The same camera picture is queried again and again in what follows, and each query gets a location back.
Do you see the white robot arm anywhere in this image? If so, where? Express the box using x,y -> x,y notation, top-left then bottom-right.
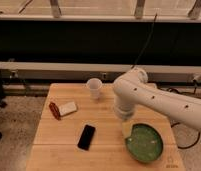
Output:
113,68 -> 201,132

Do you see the white eraser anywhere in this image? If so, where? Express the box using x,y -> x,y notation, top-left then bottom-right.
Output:
59,101 -> 77,116

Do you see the white plastic cup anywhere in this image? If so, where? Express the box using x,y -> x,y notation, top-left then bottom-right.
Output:
86,78 -> 102,99

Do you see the translucent pusher tool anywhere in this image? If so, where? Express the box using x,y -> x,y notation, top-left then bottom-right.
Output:
122,121 -> 133,138

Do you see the brown snack bar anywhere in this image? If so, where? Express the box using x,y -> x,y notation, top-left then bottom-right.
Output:
49,102 -> 61,120

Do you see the black smartphone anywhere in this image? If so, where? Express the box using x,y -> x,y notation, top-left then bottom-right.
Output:
77,125 -> 96,150

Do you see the green plate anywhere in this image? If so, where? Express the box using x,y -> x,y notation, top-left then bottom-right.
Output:
125,123 -> 164,163

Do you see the black hanging cable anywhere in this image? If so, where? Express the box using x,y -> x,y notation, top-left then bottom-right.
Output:
130,12 -> 159,70

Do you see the black floor cable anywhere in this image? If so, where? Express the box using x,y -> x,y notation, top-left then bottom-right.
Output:
170,121 -> 201,150

